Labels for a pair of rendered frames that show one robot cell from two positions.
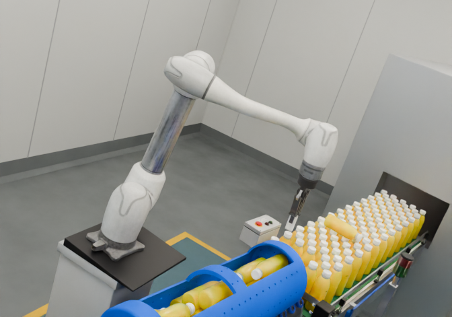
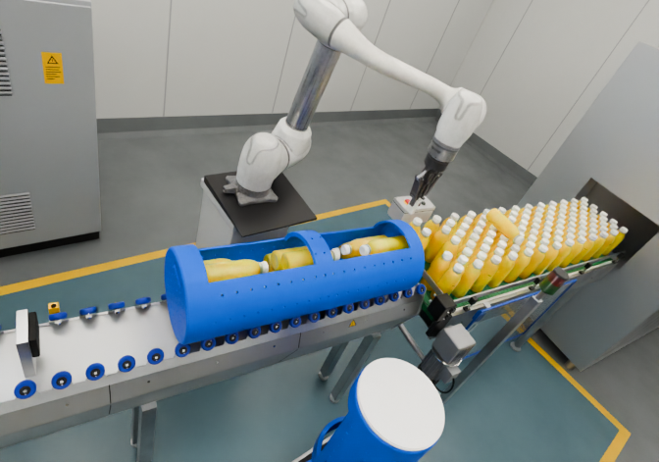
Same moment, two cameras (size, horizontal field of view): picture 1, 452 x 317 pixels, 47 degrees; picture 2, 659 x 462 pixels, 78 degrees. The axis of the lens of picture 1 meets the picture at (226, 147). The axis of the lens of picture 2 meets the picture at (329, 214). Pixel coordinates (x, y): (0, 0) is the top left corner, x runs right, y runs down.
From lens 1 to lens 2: 0.78 m
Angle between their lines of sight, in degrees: 23
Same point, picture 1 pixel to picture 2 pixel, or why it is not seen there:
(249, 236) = (395, 212)
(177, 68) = (303, 4)
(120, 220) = (246, 168)
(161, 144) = (302, 98)
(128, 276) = (245, 223)
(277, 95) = (516, 90)
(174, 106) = (315, 56)
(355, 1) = not seen: outside the picture
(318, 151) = (449, 125)
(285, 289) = (387, 273)
